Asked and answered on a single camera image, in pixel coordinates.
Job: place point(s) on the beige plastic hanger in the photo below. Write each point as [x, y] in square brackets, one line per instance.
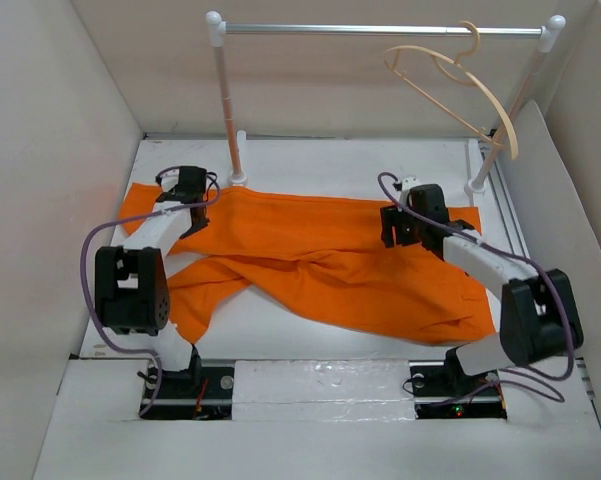
[460, 85]

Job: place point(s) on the aluminium rail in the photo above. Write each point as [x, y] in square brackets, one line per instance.
[515, 236]

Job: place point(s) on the white clothes rack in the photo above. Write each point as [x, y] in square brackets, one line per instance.
[504, 137]

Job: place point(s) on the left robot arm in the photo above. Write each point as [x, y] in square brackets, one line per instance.
[130, 306]

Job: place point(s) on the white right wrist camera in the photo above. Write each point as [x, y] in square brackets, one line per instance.
[403, 186]

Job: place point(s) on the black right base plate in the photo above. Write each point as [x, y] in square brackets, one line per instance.
[437, 396]

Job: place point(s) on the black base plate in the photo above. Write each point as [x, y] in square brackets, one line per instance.
[437, 396]
[207, 398]

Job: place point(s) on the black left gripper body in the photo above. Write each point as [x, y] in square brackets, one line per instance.
[200, 223]

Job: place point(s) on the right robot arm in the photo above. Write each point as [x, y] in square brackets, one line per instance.
[539, 318]

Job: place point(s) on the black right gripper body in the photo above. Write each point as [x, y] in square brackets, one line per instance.
[406, 228]

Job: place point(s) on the orange trousers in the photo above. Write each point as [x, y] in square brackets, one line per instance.
[324, 260]

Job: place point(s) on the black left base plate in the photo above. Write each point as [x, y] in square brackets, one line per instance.
[207, 398]

